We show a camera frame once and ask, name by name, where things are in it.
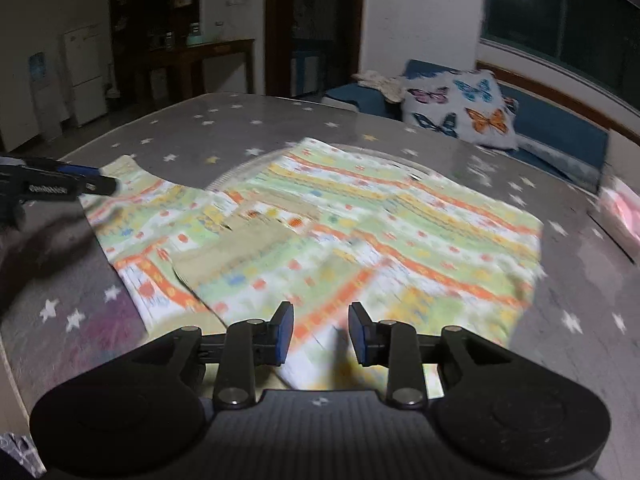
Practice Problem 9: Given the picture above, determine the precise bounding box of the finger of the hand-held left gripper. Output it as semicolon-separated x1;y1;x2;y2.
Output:
24;156;103;178
20;174;120;199

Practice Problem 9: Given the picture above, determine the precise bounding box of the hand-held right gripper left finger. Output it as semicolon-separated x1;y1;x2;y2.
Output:
170;301;296;408

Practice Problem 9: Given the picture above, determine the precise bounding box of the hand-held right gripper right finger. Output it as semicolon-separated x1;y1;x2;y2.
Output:
347;301;482;409

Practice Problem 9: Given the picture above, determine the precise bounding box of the colourful striped patterned garment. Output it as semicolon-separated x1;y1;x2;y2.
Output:
80;137;547;392

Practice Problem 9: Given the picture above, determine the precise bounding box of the water dispenser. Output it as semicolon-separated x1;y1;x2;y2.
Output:
26;52;63;142

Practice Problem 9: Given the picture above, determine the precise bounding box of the white refrigerator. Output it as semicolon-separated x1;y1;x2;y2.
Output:
62;23;112;127

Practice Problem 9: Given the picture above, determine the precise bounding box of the dark wooden table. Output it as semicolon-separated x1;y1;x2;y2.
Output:
131;38;257;111

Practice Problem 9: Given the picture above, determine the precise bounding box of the dark wooden shelf cabinet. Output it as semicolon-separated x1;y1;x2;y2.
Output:
109;0;205;101

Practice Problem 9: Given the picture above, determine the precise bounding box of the grey star-print bed cover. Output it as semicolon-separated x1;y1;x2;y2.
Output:
0;91;640;441

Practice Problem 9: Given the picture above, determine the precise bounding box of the butterfly print pillow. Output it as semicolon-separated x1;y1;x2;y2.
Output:
400;69;521;152

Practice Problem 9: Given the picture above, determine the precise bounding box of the white cloth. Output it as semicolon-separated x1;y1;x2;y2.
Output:
353;70;408;105

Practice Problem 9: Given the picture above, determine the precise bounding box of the blue sofa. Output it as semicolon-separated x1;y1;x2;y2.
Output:
322;59;612;193

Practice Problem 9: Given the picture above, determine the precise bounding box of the pink patterned cloth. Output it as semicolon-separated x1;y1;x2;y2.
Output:
597;176;640;253

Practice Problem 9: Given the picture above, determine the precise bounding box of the dark window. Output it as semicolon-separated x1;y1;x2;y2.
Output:
481;0;640;83

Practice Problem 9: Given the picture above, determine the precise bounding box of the dark wooden door frame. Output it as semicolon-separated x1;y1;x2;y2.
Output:
264;0;367;98

